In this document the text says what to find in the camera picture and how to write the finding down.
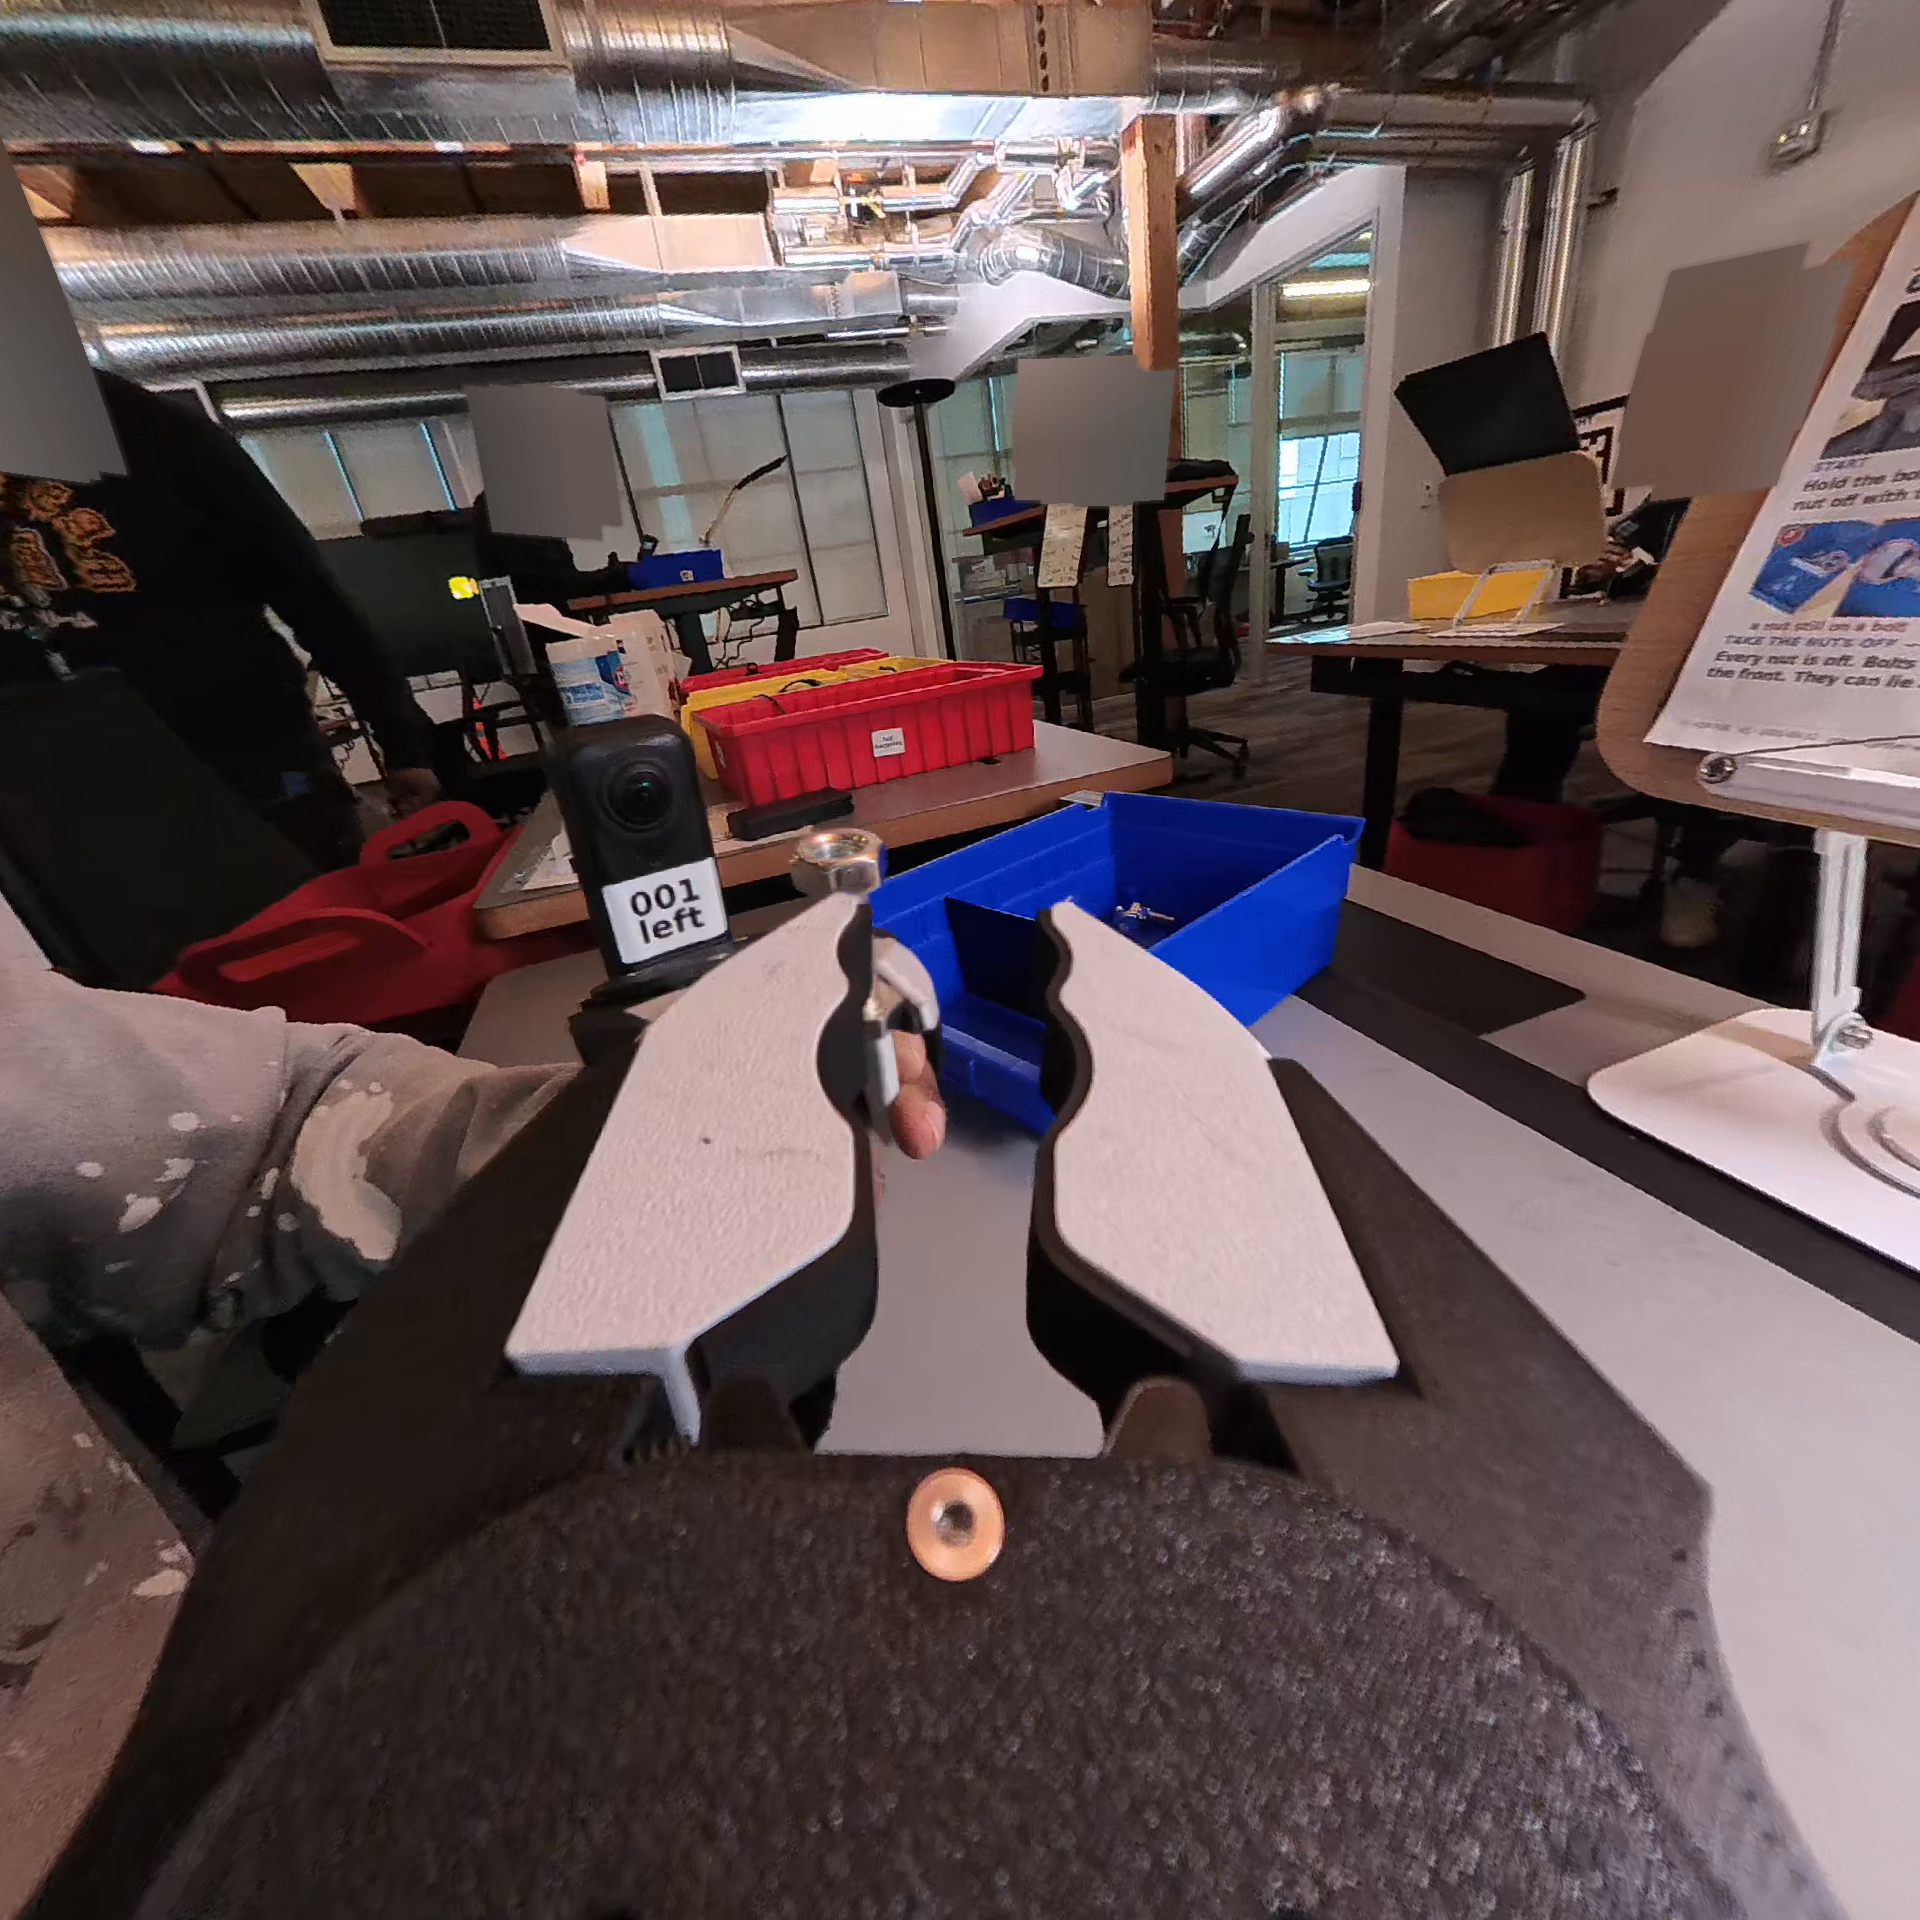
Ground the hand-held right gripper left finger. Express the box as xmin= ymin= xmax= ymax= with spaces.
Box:
xmin=505 ymin=892 xmax=889 ymax=1447

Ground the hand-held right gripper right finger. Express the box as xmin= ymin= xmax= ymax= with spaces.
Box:
xmin=1027 ymin=900 xmax=1401 ymax=1422

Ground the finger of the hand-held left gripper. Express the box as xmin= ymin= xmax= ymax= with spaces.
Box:
xmin=861 ymin=938 xmax=949 ymax=1123

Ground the blue plastic storage bin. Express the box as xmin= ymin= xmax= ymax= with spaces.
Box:
xmin=871 ymin=792 xmax=1368 ymax=1140

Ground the person's left forearm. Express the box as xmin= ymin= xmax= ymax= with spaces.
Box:
xmin=0 ymin=900 xmax=589 ymax=1352

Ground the person's left hand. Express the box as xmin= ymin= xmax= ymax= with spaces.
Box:
xmin=884 ymin=1034 xmax=952 ymax=1163

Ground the yellow plastic tray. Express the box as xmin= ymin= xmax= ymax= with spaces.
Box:
xmin=679 ymin=655 xmax=940 ymax=782

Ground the black bin divider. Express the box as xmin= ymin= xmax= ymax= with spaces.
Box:
xmin=943 ymin=897 xmax=1053 ymax=1023

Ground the white cardboard carton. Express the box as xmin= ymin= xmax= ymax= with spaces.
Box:
xmin=510 ymin=600 xmax=685 ymax=730

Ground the red labelled plastic tray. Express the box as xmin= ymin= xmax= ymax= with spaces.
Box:
xmin=692 ymin=660 xmax=1045 ymax=810

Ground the grey desk with wood edge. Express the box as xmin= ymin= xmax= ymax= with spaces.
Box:
xmin=473 ymin=716 xmax=1176 ymax=944

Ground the dark green board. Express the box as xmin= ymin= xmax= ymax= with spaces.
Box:
xmin=306 ymin=510 xmax=513 ymax=681

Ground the red fabric bag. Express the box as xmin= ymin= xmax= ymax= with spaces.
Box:
xmin=1382 ymin=786 xmax=1601 ymax=933

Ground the black office chair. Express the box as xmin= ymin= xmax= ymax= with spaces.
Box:
xmin=1124 ymin=517 xmax=1255 ymax=780

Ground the black floor lamp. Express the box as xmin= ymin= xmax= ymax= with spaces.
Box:
xmin=877 ymin=378 xmax=962 ymax=660

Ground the tall standing desk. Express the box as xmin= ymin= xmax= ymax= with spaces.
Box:
xmin=960 ymin=469 xmax=1245 ymax=734

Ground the wooden-topped work desk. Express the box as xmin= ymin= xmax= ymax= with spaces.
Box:
xmin=1267 ymin=600 xmax=1644 ymax=873

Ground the small yellow bin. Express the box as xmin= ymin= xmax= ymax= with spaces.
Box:
xmin=1406 ymin=570 xmax=1563 ymax=625

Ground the wooden-edged white board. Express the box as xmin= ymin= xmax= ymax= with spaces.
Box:
xmin=1595 ymin=195 xmax=1920 ymax=850

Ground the person's grey patterned sweatshirt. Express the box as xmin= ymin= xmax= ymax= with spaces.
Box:
xmin=0 ymin=1291 xmax=199 ymax=1878

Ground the beige rounded board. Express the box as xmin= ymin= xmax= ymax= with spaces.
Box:
xmin=1436 ymin=451 xmax=1608 ymax=570

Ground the black light flag panel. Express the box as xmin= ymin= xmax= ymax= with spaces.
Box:
xmin=1395 ymin=333 xmax=1581 ymax=481

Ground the printed instruction sheet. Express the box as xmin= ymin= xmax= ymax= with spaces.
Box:
xmin=1643 ymin=255 xmax=1920 ymax=757

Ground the silver ceiling duct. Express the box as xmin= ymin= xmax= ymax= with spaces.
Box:
xmin=45 ymin=211 xmax=962 ymax=378

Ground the white board stand frame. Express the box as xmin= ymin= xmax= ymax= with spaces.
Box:
xmin=1694 ymin=746 xmax=1920 ymax=1188

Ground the wooden support post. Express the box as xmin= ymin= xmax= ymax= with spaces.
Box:
xmin=1116 ymin=113 xmax=1188 ymax=375

